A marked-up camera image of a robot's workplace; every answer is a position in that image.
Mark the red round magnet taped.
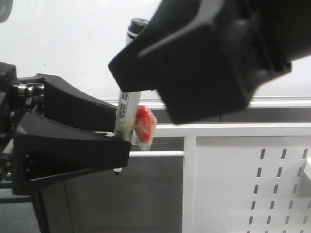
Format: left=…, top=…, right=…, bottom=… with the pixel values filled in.
left=134, top=105, right=157, bottom=151

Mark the white upper plastic tray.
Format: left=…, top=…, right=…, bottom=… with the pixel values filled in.
left=301, top=157, right=311, bottom=182

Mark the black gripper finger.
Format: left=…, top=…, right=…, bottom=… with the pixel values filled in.
left=12, top=113, right=131, bottom=195
left=108, top=0, right=251, bottom=124

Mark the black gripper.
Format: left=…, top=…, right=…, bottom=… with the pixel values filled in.
left=199, top=0, right=311, bottom=100
left=0, top=63, right=117, bottom=189

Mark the white black-ink marker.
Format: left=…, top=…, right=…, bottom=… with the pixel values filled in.
left=113, top=18, right=149, bottom=175

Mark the white whiteboard with aluminium frame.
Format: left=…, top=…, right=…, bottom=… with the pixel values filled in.
left=0, top=0, right=311, bottom=108

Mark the white pegboard stand frame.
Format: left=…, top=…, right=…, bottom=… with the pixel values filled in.
left=131, top=123, right=311, bottom=233

